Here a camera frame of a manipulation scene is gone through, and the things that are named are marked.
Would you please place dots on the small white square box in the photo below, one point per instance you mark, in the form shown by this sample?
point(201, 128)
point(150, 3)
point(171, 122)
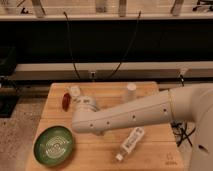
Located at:
point(74, 91)

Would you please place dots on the black box at left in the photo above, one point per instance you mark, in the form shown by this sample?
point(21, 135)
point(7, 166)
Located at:
point(8, 65)

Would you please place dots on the white wall power outlet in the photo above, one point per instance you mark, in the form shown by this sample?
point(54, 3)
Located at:
point(92, 75)

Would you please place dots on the red oblong object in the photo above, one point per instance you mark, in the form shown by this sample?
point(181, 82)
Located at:
point(66, 101)

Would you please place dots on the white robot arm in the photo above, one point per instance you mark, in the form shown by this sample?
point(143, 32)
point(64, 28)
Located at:
point(189, 103)

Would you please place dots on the green ceramic bowl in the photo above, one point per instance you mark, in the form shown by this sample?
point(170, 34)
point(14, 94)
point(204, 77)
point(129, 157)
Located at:
point(53, 146)

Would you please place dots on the clear plastic bottle white label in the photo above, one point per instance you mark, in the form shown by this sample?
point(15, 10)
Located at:
point(129, 144)

